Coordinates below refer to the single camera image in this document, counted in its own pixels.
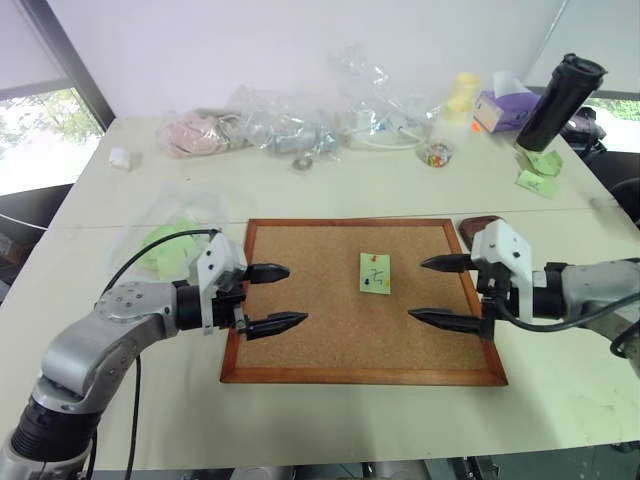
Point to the black travel tumbler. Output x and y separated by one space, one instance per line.
557 105

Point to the green sticky note stack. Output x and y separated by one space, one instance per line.
167 247

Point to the clear plastic bag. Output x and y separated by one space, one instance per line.
150 210

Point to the purple tissue box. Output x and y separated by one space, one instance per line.
502 111

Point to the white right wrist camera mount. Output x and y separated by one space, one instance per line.
502 245

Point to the black office chair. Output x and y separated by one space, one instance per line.
607 150

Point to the crumpled clear plastic bags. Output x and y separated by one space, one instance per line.
320 115

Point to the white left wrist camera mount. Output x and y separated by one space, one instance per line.
216 260

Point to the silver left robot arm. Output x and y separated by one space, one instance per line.
95 340

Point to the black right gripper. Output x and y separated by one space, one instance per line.
492 285

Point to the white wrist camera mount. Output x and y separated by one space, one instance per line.
502 245
216 260

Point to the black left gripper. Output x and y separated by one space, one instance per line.
229 304

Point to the wood framed cork board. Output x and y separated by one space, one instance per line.
330 320

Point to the bagged pink cloth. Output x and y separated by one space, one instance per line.
192 131

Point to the dark window frame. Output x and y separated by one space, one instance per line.
70 55

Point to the cup of coloured pins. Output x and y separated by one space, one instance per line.
438 152

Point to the small white cup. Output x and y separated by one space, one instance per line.
120 159

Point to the dark brown wooden block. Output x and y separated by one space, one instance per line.
472 226

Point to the loose green paper notes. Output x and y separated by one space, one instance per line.
540 172

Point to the green paper note with scribble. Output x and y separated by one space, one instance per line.
381 287

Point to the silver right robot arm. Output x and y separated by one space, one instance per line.
590 290

